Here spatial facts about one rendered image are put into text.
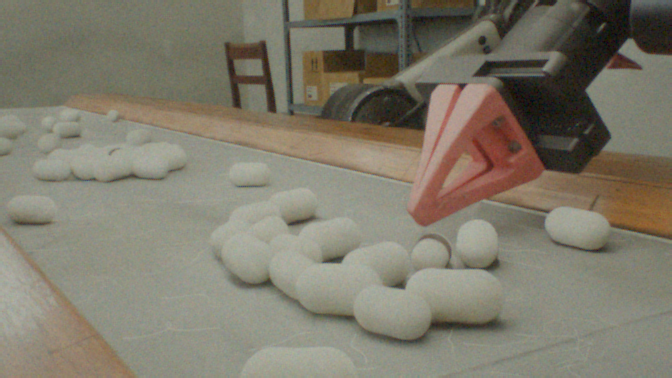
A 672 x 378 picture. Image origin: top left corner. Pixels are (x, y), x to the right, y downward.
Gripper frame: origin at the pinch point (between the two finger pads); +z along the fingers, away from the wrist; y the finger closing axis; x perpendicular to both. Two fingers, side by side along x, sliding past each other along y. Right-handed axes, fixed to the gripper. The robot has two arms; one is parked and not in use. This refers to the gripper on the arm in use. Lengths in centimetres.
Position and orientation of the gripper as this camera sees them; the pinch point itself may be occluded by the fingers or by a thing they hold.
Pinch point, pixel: (424, 208)
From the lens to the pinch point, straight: 41.5
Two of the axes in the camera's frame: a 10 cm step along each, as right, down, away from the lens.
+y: 5.3, 1.4, -8.4
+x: 5.7, 6.8, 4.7
